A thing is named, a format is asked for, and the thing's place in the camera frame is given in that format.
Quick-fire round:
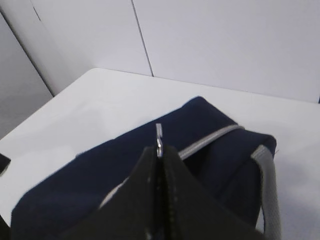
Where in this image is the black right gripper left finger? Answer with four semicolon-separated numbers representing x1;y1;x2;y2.
61;147;163;240

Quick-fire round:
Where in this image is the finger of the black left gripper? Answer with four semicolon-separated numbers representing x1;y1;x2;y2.
0;154;11;175

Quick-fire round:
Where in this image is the navy blue lunch bag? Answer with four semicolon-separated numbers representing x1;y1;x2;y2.
10;97;282;240

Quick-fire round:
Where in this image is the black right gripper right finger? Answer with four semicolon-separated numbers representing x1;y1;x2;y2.
159;145;265;240

